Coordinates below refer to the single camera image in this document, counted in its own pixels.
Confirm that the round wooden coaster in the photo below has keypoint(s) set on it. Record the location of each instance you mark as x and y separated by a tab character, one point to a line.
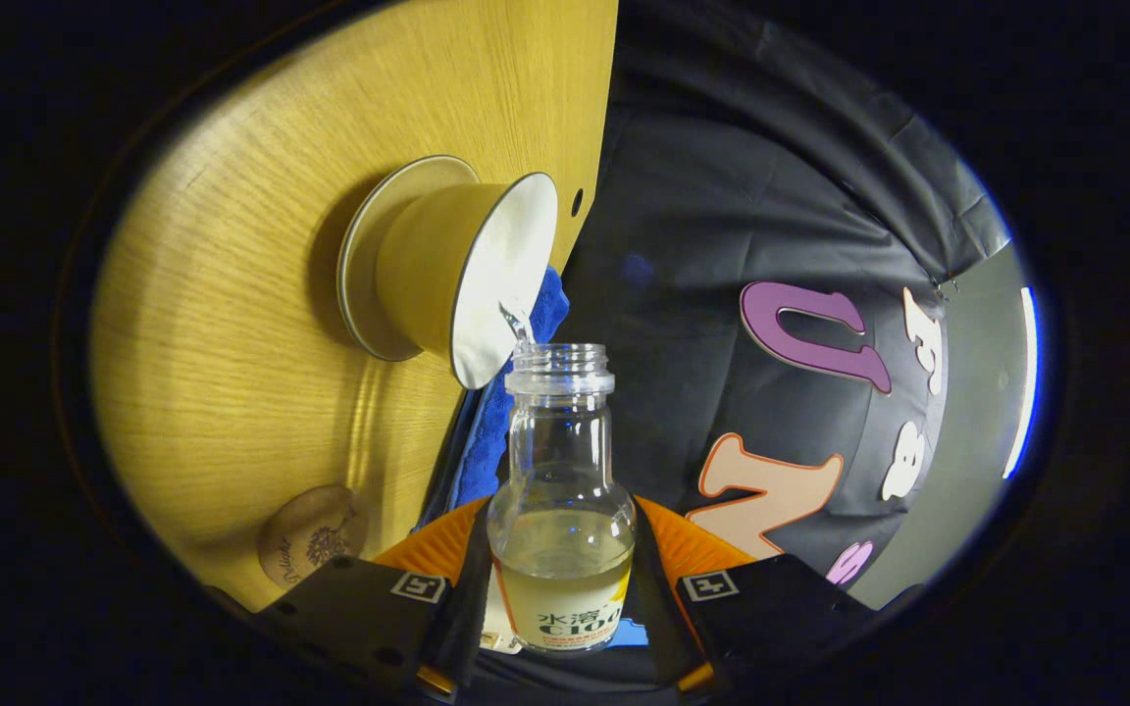
310	534

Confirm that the blue towel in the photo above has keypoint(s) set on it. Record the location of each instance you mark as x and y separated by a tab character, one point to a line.
482	441

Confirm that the clear water bottle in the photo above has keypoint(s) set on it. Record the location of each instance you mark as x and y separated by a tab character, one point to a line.
560	490

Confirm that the yellow teacup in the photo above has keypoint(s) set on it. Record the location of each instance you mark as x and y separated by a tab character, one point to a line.
437	265

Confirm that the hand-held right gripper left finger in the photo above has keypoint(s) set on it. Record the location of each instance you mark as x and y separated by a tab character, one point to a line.
462	628

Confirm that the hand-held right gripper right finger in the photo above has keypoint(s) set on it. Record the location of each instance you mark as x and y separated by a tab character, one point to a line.
658	618

